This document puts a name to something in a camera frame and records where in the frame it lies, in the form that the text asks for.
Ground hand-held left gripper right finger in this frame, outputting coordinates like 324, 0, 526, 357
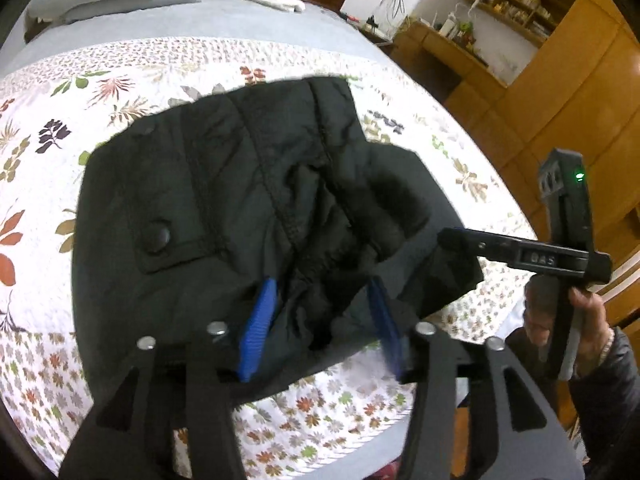
367, 277, 586, 480

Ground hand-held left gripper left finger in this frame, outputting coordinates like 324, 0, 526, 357
59, 277, 278, 480

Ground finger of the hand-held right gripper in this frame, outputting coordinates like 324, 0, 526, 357
437, 226, 614, 289

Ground black pants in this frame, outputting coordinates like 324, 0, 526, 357
70, 76, 485, 406

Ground person's right forearm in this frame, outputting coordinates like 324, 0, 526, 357
570, 326, 640, 480

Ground person's right hand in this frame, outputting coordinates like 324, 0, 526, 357
522, 280, 614, 378

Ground wooden desk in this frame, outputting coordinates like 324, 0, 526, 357
394, 19, 509, 107

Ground white power strip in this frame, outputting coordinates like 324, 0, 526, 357
344, 11, 397, 45

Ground floral quilted bedspread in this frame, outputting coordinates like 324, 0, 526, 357
0, 35, 539, 478

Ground grey bed sheet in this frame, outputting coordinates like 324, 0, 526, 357
0, 0, 396, 81

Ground white cloth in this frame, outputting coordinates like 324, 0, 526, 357
231, 0, 306, 14

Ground flat grey pillow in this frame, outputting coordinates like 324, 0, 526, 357
60, 0, 204, 24

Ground white bead bracelet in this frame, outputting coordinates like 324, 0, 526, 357
597, 327, 617, 362

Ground wooden wall shelf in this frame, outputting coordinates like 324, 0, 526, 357
459, 0, 577, 49

